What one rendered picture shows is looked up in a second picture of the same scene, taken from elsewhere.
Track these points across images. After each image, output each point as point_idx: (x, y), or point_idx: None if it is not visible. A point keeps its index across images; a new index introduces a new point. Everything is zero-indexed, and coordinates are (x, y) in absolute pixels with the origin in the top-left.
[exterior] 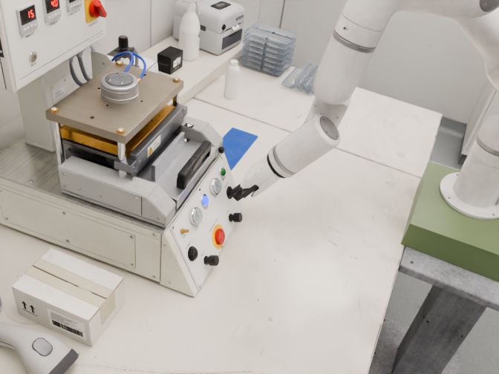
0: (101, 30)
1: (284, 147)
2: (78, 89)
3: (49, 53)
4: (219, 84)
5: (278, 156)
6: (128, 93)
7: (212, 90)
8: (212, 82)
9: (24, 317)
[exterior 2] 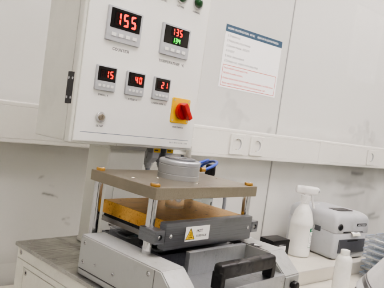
0: (186, 139)
1: (379, 266)
2: (138, 170)
3: (120, 126)
4: (328, 285)
5: (369, 280)
6: (183, 168)
7: (316, 287)
8: (319, 282)
9: None
